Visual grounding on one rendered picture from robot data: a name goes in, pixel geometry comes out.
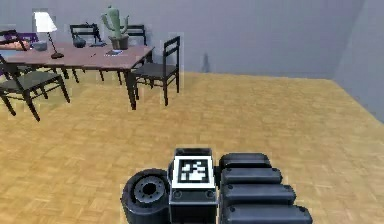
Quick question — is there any brown wooden dining table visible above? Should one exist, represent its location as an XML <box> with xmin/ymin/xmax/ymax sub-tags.
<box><xmin>4</xmin><ymin>42</ymin><xmax>155</xmax><ymax>111</ymax></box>

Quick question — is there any white shade table lamp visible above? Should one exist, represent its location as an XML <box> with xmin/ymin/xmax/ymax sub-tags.
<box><xmin>33</xmin><ymin>11</ymin><xmax>65</xmax><ymax>60</ymax></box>

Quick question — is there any grey bowl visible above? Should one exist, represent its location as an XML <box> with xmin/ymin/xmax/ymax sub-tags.
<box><xmin>32</xmin><ymin>40</ymin><xmax>48</xmax><ymax>52</ymax></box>

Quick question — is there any purple box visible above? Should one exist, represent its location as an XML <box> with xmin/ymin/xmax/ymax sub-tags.
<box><xmin>15</xmin><ymin>31</ymin><xmax>40</xmax><ymax>44</ymax></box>

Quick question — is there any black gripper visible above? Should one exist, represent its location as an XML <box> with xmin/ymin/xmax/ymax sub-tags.
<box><xmin>120</xmin><ymin>168</ymin><xmax>172</xmax><ymax>224</ymax></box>

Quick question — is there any dark round vase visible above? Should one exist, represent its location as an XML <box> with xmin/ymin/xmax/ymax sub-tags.
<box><xmin>72</xmin><ymin>34</ymin><xmax>87</xmax><ymax>49</ymax></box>

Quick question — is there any green cactus in pot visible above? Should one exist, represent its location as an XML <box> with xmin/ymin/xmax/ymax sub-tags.
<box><xmin>101</xmin><ymin>5</ymin><xmax>130</xmax><ymax>51</ymax></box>

